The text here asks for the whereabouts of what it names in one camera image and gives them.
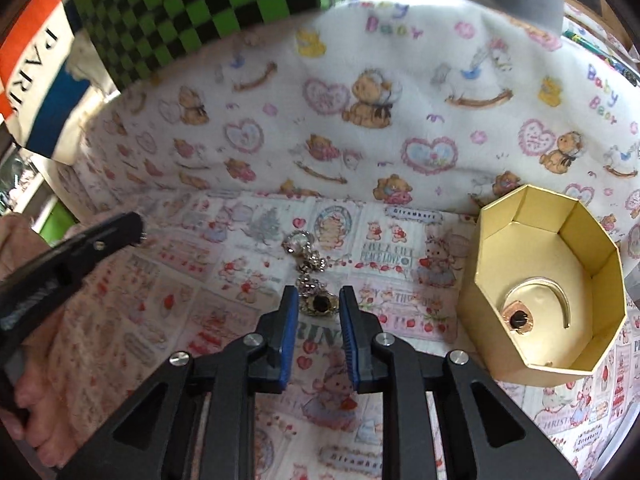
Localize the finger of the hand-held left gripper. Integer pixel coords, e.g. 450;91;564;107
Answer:
0;211;146;332

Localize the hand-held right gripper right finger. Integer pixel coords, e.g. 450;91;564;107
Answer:
339;285;581;480

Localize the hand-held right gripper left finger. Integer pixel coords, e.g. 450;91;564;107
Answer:
60;285;301;480

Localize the gold black-stone brooch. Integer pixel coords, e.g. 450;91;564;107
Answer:
299;290;343;317

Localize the silver chain charm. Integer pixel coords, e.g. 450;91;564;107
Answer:
281;229;332;292

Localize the gold octagonal box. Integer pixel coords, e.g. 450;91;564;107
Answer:
457;184;629;389

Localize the person's left hand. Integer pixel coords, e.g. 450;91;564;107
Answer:
0;355;76;476

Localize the green plastic object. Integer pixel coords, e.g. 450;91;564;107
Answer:
37;199;77;242

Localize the pink fuzzy cloth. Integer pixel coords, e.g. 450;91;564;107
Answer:
0;214;168;466

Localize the strawberry printed patchwork cloth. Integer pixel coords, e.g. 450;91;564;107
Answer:
112;191;640;480

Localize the copper black-stone brooch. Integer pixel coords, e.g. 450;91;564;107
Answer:
502;300;537;335

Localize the orange white blue bag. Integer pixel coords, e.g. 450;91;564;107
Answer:
0;0;109;162

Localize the silver bangle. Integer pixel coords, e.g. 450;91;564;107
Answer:
502;277;574;332

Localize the teddy bear printed blanket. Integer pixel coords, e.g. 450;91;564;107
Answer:
50;0;640;223

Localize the green black checkered box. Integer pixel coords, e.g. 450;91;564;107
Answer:
70;0;362;89

